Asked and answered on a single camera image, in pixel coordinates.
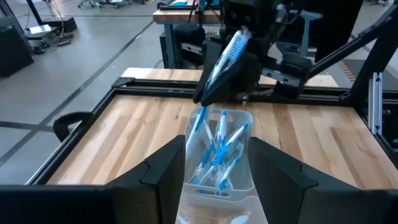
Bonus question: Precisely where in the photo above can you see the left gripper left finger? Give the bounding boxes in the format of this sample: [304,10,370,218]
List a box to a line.
[0,135,187,224]

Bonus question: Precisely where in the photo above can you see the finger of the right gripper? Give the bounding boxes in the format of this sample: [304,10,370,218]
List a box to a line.
[192,39,224,104]
[200,52,261,107]

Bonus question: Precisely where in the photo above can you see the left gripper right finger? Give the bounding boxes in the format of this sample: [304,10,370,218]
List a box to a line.
[248,136,398,224]

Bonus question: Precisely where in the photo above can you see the grey desk leg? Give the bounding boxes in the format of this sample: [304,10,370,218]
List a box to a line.
[276,10,324,57]

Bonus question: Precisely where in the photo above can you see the wooden top desk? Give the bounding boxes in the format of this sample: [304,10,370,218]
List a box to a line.
[152,7,223,69]

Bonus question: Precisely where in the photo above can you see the frosted plastic bin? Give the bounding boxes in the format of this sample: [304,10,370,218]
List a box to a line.
[182,107,255,200]

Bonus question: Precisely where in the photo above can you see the black stand base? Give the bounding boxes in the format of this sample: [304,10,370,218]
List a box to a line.
[26,0,78,34]

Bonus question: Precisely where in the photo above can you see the silver floor plate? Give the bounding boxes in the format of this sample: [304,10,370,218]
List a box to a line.
[25,24,53,40]

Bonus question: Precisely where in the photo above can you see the black floor cabinet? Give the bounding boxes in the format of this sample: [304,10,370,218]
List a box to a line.
[0,24,35,78]

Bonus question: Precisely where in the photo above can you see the black table frame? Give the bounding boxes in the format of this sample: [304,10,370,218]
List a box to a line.
[26,2,398,187]

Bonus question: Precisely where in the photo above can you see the black frame handle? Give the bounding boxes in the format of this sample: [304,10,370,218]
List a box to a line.
[52,111,95,143]

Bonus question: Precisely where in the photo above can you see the silver metal bracket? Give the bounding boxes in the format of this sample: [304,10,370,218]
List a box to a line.
[368,72,384,136]

